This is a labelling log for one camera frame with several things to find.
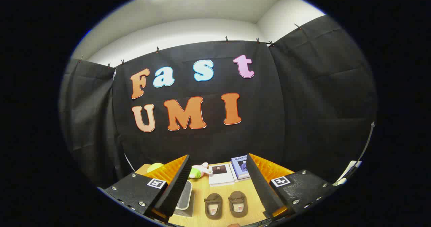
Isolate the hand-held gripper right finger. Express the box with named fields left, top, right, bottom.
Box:
left=245, top=153, right=337, bottom=220

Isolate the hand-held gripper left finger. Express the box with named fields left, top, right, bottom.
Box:
left=98, top=155, right=192, bottom=223

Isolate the grey fabric storage box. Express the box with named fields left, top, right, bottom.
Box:
left=168, top=180, right=195, bottom=218

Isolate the brown fuzzy shoe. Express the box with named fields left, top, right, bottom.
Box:
left=228, top=191, right=249, bottom=218
left=204, top=193, right=224, bottom=220

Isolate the pink and green plush toy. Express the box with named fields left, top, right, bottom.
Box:
left=189, top=162, right=213, bottom=179

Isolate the light blue cover book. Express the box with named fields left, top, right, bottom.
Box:
left=231, top=155, right=250, bottom=180

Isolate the yellow plush ball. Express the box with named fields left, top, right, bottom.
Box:
left=147, top=163, right=165, bottom=174

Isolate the white book with portrait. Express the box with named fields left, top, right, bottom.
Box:
left=208, top=164, right=235, bottom=187

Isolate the row of black clips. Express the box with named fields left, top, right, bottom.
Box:
left=78, top=23, right=302, bottom=69

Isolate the white cable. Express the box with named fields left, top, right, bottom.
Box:
left=123, top=152, right=136, bottom=172

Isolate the black cable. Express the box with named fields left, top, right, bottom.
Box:
left=346, top=121, right=376, bottom=181

